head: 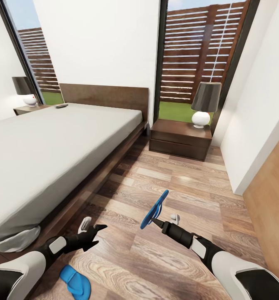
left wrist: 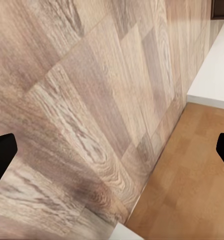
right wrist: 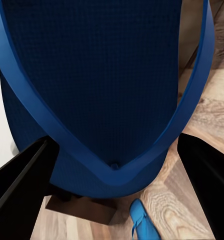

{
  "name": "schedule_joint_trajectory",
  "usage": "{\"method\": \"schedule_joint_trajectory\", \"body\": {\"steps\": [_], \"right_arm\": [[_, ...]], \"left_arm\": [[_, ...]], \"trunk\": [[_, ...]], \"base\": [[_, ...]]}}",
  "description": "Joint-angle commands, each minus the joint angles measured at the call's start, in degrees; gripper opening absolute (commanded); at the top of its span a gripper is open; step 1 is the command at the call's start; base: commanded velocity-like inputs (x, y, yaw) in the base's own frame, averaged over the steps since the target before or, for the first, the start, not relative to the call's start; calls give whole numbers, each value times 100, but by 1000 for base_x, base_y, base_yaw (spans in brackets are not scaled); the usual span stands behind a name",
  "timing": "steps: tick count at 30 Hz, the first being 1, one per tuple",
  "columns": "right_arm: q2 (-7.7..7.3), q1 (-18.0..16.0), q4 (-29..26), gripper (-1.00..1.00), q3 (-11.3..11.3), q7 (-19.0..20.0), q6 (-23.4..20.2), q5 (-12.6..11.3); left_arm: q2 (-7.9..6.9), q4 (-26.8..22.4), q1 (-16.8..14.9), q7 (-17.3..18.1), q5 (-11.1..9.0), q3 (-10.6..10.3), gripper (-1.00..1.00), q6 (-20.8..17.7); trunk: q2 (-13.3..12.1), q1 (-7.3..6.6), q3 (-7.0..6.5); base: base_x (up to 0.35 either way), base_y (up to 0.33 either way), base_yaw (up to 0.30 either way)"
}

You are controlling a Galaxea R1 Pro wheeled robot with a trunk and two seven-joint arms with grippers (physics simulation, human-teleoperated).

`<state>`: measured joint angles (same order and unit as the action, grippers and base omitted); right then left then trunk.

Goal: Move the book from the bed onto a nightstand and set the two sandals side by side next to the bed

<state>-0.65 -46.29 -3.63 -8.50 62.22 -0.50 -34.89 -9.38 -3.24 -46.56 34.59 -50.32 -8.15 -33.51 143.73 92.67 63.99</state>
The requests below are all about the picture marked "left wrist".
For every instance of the sliding door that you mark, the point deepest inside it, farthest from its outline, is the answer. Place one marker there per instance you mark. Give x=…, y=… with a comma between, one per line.
x=184, y=197

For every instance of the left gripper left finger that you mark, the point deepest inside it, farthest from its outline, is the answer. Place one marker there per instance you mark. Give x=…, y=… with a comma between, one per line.
x=8, y=150

